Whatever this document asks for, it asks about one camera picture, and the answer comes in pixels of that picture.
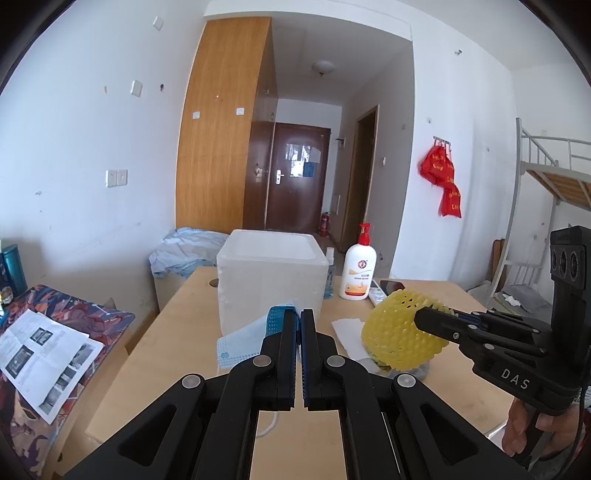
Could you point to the white paper tissue stack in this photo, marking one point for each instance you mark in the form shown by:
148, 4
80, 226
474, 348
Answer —
348, 334

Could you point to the red hanging bags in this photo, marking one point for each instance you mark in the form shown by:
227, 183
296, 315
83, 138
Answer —
443, 180

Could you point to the blue dotted cloth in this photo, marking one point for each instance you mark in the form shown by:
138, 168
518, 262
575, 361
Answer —
274, 321

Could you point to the printed paper leaflet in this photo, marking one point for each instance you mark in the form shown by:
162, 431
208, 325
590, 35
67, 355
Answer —
46, 360

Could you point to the small clear plastic bottle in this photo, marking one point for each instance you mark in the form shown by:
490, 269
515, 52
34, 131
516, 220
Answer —
329, 277

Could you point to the white wall switch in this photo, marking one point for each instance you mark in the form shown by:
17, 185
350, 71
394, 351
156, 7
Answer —
136, 88
159, 23

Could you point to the wall hook rack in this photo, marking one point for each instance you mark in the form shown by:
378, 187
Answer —
442, 140

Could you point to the grey floor cloth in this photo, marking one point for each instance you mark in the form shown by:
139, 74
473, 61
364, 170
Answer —
526, 299

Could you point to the white lotion pump bottle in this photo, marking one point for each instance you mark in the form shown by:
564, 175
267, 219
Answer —
356, 272

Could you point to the tall wooden wardrobe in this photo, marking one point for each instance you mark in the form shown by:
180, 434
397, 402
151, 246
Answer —
221, 129

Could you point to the brown entrance door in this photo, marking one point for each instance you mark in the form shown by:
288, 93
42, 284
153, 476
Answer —
295, 198

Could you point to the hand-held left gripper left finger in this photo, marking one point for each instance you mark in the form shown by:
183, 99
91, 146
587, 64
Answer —
287, 350

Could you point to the white foam box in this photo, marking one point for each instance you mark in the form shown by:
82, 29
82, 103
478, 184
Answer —
272, 277

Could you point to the double wall socket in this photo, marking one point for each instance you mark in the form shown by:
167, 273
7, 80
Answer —
116, 177

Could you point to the wooden doorway frame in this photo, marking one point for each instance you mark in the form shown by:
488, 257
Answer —
364, 175

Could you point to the metal bunk bed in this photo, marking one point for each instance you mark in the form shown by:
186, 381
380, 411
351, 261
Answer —
563, 180

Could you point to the papers on door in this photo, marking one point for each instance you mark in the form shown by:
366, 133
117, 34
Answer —
300, 159

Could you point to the round ceiling lamp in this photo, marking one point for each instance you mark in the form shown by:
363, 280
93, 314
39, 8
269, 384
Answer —
323, 67

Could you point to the teal metal can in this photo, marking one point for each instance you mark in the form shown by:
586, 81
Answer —
14, 270

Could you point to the light blue face mask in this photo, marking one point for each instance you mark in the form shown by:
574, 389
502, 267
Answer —
240, 344

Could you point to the person's right hand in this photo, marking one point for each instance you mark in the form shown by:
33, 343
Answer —
515, 429

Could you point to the light blue bedsheet pile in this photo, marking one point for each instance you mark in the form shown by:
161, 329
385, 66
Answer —
189, 251

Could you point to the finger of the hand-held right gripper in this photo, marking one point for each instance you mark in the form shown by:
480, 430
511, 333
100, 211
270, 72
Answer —
508, 319
434, 325

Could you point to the red fire extinguisher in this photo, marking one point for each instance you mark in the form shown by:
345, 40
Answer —
325, 225

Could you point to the yellow-green soft cloth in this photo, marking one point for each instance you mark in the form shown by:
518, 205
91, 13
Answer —
379, 361

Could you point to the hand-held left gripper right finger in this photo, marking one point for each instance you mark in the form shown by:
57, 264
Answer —
308, 350

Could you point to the leaning wooden board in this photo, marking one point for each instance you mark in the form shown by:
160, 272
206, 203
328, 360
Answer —
497, 263

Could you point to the white power strip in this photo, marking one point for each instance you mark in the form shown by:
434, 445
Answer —
378, 293

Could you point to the black smartphone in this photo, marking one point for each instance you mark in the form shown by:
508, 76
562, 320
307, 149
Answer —
392, 286

